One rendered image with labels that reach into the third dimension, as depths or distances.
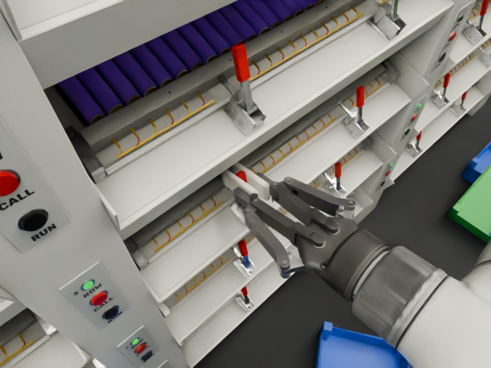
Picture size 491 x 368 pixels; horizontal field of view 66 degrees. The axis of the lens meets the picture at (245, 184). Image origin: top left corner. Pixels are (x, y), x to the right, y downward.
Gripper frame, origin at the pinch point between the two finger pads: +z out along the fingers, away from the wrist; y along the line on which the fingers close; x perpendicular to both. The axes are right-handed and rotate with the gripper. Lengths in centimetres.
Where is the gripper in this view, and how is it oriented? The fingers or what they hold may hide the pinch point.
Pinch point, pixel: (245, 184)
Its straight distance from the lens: 52.2
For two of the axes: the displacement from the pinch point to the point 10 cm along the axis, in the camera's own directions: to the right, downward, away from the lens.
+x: -1.0, -6.9, -7.2
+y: 7.4, -5.4, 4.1
